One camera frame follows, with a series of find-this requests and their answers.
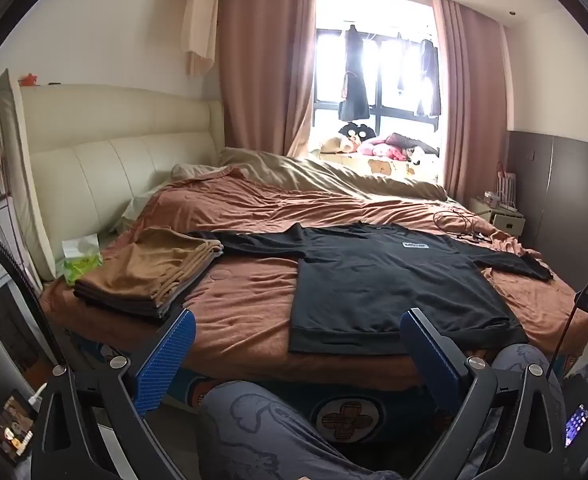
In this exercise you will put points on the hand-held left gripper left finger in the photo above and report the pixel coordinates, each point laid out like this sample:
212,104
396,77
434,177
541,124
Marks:
166,360

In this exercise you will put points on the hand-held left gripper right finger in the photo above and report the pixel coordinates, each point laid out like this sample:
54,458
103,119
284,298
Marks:
426,360

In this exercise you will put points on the black sweatshirt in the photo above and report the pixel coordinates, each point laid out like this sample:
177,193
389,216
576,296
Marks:
384,285

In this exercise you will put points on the brown folded clothes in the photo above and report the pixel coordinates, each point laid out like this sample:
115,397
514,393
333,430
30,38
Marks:
143,265

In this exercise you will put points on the person's leg in patterned trousers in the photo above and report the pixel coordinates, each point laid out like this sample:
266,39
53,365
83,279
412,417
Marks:
254,435
519,360

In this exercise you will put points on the brown blanket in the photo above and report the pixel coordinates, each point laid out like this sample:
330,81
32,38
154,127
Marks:
254,310

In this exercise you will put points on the dark grey wardrobe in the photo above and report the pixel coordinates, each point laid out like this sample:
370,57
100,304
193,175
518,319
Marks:
564,195

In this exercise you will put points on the white nightstand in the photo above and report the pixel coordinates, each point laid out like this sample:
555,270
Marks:
506,222

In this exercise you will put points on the smartphone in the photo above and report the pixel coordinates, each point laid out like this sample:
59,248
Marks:
576,425

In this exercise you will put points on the green tissue pack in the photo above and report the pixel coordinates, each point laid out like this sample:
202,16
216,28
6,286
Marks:
81,260

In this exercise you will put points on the white pillow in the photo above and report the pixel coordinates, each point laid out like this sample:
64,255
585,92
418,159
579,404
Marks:
131,207

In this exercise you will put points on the tablet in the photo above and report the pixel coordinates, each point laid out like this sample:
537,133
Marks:
11,427

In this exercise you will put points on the bear printed cream cloth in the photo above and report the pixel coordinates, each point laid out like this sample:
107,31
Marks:
379,165

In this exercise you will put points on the cream padded headboard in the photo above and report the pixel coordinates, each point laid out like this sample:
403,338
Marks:
113,160

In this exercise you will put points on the pink plush toy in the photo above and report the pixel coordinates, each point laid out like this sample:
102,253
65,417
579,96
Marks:
386,149

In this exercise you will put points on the beige duvet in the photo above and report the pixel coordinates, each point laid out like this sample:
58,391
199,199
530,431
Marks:
324,170

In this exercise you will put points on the cream plush toy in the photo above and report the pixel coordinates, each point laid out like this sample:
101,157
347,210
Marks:
334,144

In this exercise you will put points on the black white plush toy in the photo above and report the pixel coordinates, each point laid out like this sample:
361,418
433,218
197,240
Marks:
356,132

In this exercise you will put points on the cream upright cushion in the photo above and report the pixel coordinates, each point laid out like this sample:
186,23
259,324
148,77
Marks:
18,160

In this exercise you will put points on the window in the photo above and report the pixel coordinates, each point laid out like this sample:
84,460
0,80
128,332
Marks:
384,60

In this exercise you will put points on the orange toy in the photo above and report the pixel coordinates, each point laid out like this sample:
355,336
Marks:
28,79

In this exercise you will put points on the beige hanging cloth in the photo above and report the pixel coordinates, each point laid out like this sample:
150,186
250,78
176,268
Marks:
198,20

